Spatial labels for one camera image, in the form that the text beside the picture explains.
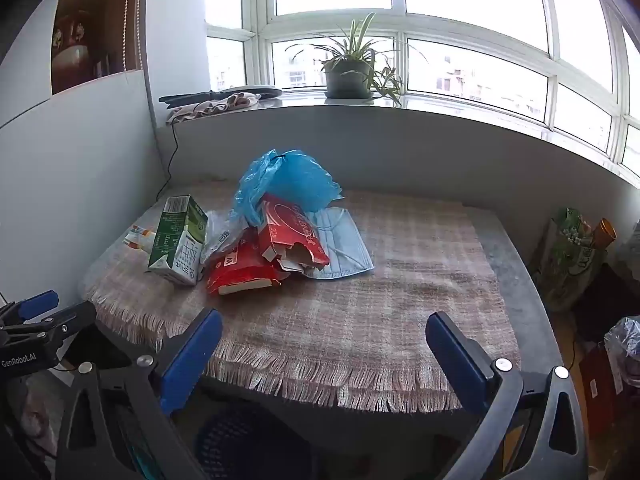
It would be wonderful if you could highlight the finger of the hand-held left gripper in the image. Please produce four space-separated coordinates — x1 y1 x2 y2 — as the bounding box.
20 301 97 356
0 290 60 328

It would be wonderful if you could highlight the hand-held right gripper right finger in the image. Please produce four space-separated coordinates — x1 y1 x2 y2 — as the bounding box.
425 311 588 480

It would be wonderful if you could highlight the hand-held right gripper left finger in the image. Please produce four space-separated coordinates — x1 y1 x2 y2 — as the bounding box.
55 307 224 480

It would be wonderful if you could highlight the red snack packet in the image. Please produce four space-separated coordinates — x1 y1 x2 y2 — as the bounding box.
206 227 283 297

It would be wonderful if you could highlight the green milk carton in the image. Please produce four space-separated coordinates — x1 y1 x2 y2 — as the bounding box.
146 194 209 287

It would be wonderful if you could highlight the clear plastic wrapper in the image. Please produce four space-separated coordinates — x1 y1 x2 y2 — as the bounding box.
200 210 251 266

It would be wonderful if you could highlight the light blue face mask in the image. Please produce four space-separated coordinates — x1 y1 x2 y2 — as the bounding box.
300 207 376 281

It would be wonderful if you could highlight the torn red cardboard box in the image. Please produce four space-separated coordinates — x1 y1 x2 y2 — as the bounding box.
257 194 331 276

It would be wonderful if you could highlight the blue plastic bag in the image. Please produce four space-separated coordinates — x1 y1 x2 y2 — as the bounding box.
230 149 345 228

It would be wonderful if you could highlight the pink plaid fringed blanket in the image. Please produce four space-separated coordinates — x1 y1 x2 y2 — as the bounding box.
82 180 523 413

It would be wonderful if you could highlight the dark blue basket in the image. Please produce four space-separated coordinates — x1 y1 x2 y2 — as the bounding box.
195 405 321 480

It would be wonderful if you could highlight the small orange white packet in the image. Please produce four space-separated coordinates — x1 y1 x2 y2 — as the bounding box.
125 225 156 251

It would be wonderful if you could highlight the green printed bag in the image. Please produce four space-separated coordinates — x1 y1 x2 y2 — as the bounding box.
530 207 608 311

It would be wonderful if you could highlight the silver plastic bag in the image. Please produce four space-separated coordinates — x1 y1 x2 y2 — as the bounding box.
604 316 640 391

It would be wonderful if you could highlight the beige cloth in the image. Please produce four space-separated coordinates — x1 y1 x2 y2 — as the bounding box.
165 92 260 126

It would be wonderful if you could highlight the red white ornament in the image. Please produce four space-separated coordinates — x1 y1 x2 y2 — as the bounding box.
51 14 92 92

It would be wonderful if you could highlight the black flat racket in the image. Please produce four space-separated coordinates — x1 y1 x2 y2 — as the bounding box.
159 85 283 108

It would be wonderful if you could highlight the potted spider plant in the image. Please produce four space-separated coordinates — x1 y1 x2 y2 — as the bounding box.
285 12 416 108

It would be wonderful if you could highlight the white framed window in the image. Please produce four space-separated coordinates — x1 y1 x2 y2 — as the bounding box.
205 0 640 181

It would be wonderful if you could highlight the black cable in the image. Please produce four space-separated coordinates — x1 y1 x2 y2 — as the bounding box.
155 122 181 201

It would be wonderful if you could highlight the wooden wall shelf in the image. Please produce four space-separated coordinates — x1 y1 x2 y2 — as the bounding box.
50 0 151 96

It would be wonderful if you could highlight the white bead cord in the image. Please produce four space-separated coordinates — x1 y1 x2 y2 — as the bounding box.
122 0 146 72

